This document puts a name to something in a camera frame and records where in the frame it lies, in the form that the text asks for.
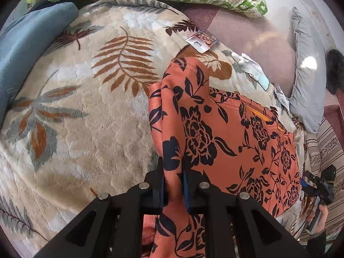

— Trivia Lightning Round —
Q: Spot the beige leaf-pattern fleece blanket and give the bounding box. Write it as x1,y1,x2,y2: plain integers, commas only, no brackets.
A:
1,0,304,257

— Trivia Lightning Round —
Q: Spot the striped beige cloth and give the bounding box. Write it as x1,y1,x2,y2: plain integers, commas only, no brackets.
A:
303,118,343,244

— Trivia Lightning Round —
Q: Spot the white light-blue small garment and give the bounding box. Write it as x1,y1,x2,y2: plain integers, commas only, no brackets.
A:
231,52,270,91

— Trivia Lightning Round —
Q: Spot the orange black floral garment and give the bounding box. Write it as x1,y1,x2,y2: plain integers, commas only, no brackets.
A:
143,58,300,257

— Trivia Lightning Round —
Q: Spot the small red printed packet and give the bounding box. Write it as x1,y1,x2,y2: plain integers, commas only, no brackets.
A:
186,30,218,54

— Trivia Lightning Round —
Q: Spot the person's right hand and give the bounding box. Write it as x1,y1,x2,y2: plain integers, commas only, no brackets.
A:
306,197,329,235

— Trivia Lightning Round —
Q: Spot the blue folded cloth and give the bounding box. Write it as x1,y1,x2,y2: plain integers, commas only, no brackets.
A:
1,2,79,119

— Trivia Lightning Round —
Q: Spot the grey pillow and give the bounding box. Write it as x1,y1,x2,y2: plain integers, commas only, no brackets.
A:
289,7,327,133

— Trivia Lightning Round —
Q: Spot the mauve quilted bed sheet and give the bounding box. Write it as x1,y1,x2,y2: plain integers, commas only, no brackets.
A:
182,5,296,97

